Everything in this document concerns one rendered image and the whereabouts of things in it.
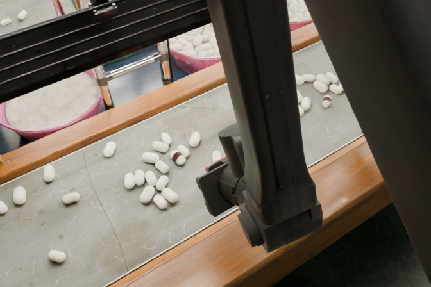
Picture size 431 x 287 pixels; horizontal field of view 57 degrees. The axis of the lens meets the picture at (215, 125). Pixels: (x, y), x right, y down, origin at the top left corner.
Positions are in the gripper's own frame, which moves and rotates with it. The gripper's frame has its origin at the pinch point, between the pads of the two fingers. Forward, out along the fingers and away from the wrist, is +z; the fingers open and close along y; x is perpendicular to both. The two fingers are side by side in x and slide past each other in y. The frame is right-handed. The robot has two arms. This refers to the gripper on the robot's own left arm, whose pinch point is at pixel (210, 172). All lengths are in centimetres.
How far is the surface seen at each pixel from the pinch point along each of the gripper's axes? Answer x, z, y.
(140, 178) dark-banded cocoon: 0.0, 15.6, 8.7
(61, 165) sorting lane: -6.9, 26.9, 20.6
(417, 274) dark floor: 84, 33, -69
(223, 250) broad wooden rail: 13.4, -1.2, 3.4
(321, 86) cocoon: 0.1, 14.9, -39.0
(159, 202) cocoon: 4.4, 10.7, 8.0
